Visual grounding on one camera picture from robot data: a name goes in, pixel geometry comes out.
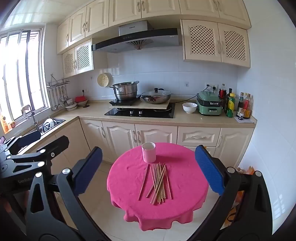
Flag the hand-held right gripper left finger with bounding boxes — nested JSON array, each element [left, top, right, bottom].
[[24, 146, 109, 241]]

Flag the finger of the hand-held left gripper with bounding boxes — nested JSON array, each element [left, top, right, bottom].
[[5, 131, 43, 154], [6, 136, 70, 179]]

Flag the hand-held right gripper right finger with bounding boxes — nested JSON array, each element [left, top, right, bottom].
[[195, 145, 278, 241]]

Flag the bunch of wooden chopsticks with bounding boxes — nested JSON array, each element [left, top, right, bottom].
[[138, 162, 173, 205]]

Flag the pink cup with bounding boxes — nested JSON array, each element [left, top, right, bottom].
[[142, 142, 156, 163]]

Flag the metal faucet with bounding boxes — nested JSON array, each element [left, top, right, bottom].
[[21, 105, 40, 131]]

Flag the white plate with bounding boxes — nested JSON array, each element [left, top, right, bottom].
[[42, 118, 56, 133]]

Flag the steel sink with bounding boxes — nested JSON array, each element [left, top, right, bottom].
[[35, 117, 66, 136]]

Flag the cream drawer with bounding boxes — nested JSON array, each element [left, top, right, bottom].
[[178, 126, 221, 147]]

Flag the pink tablecloth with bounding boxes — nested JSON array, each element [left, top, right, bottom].
[[107, 142, 210, 231]]

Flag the orange plastic bag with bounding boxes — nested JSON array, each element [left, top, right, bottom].
[[228, 166, 256, 226]]

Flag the stack of white bowls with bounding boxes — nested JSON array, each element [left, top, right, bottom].
[[64, 98, 78, 110]]

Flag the white paper sheet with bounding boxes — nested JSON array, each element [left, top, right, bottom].
[[233, 115, 253, 123]]

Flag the red lidded container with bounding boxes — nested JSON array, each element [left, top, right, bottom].
[[75, 95, 88, 106]]

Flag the green electric cooker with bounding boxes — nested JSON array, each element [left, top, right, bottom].
[[196, 91, 223, 116]]

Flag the metal utensil rack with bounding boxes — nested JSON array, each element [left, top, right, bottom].
[[46, 74, 70, 90]]

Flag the white bowl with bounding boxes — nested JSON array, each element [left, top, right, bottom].
[[182, 102, 198, 114]]

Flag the green bottle yellow cap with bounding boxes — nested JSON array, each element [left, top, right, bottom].
[[226, 93, 236, 118]]

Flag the barred window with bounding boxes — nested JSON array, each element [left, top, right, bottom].
[[0, 28, 51, 130]]

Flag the black gas hob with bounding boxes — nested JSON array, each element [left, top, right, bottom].
[[104, 102, 175, 119]]

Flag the black induction cooker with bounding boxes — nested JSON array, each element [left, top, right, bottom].
[[109, 95, 142, 106]]

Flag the dark soy sauce bottle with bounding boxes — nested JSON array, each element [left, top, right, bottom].
[[236, 92, 245, 117]]

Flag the orange sauce bottle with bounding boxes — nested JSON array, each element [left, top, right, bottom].
[[243, 93, 252, 120]]

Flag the red label drink bottle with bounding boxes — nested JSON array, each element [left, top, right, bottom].
[[218, 84, 228, 109]]

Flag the dark green oil bottle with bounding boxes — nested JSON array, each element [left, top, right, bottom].
[[226, 88, 233, 109]]

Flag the beige board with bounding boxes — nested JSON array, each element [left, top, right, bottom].
[[109, 100, 173, 110]]

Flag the small lattice door cabinet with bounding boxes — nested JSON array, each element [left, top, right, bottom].
[[62, 39, 94, 78]]

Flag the stainless steel pot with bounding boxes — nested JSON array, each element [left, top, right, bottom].
[[109, 81, 140, 101]]

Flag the round cream steamer plate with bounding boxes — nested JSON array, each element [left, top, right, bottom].
[[97, 72, 112, 88]]

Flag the wok with glass lid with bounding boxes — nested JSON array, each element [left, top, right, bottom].
[[141, 88, 172, 104]]

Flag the wide lattice door cabinet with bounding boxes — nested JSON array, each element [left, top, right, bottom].
[[180, 19, 251, 68]]

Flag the range hood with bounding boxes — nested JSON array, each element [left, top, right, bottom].
[[91, 20, 182, 54]]

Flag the black power cable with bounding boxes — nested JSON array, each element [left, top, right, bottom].
[[170, 86, 210, 103]]

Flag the cream upper wall cabinets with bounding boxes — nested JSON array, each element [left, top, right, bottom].
[[57, 0, 252, 55]]

